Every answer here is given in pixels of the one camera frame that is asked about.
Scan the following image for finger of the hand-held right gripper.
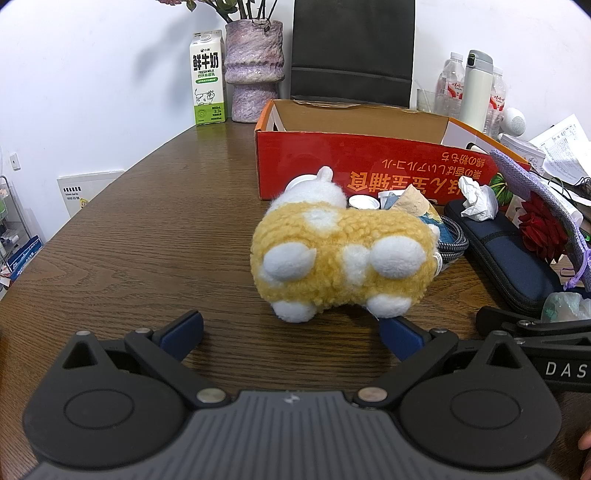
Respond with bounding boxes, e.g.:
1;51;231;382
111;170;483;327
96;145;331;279
475;305;591;344

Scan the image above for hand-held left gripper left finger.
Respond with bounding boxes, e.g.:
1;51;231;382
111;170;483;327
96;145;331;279
59;310;232;409

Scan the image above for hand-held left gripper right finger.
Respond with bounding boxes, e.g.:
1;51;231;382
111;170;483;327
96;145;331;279
355;316;532;409

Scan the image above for translucent plastic bag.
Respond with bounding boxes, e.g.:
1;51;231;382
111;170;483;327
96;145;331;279
540;291;591;324

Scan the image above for grey braided cable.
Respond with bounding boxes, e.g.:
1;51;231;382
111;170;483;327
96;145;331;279
435;215;470;265

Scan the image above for red fabric rose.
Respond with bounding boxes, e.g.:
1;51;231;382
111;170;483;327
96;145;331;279
519;191;570;265

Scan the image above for yellow and white plush toy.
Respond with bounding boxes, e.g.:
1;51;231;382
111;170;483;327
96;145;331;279
249;166;444;324

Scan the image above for white tissue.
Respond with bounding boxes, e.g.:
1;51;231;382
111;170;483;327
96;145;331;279
457;175;499;223

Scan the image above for purple knitted pouch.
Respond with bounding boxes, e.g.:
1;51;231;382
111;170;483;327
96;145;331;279
488;148;591;291

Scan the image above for white round cap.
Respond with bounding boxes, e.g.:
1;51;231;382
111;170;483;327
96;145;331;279
348;194;382;211

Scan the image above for red cardboard box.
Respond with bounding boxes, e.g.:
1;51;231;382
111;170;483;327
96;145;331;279
254;98;536;217

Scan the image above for wooden desktop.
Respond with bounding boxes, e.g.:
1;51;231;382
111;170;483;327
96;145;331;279
0;121;591;403

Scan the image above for navy pencil case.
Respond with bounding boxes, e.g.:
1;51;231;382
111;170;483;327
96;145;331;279
443;200;572;317

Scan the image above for blue cardboard box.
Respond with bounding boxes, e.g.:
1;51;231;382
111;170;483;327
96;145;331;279
7;235;43;283

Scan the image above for white printed papers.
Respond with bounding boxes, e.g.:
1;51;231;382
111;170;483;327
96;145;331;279
529;113;591;182

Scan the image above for white round device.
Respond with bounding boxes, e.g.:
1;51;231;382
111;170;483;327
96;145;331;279
501;107;527;137

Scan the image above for clear water bottle red label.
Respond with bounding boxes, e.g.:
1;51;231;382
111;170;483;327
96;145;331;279
484;67;509;140
436;52;467;118

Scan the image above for white thermos bottle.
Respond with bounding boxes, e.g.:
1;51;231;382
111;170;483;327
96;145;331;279
459;50;494;134

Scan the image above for clear glass cup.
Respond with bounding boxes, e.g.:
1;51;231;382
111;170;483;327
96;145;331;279
416;88;446;114

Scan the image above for green and white milk carton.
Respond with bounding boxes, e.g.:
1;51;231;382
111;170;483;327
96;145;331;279
189;30;228;126

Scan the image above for purple marbled vase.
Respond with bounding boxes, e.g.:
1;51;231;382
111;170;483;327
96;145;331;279
224;20;286;124

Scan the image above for black office chair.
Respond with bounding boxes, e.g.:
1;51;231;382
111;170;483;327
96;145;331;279
289;0;416;109

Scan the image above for thin black cable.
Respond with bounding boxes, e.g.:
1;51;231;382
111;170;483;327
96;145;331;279
547;175;591;205

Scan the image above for wire storage rack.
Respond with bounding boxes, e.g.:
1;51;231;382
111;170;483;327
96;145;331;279
0;174;29;289

